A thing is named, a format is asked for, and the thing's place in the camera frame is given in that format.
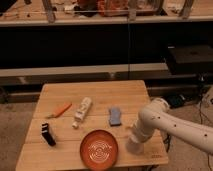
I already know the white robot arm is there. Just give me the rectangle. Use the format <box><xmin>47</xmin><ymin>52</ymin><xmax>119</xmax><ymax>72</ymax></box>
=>
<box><xmin>126</xmin><ymin>98</ymin><xmax>213</xmax><ymax>155</ymax></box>

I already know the blue eraser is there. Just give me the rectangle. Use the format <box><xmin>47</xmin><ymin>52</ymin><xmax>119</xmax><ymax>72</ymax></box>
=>
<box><xmin>109</xmin><ymin>107</ymin><xmax>121</xmax><ymax>126</ymax></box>

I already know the white tube bottle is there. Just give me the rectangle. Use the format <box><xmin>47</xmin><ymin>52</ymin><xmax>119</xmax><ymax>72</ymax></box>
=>
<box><xmin>72</xmin><ymin>97</ymin><xmax>92</xmax><ymax>129</ymax></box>

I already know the orange ridged plate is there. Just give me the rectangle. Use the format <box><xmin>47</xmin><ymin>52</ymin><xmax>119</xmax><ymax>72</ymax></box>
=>
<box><xmin>79</xmin><ymin>130</ymin><xmax>119</xmax><ymax>171</ymax></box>

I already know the black box on shelf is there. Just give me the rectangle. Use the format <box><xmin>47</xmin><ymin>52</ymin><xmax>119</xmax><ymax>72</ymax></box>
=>
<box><xmin>165</xmin><ymin>45</ymin><xmax>213</xmax><ymax>75</ymax></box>

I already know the orange handled tool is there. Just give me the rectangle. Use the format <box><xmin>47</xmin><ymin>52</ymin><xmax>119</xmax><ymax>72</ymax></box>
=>
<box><xmin>47</xmin><ymin>102</ymin><xmax>72</xmax><ymax>119</ymax></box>

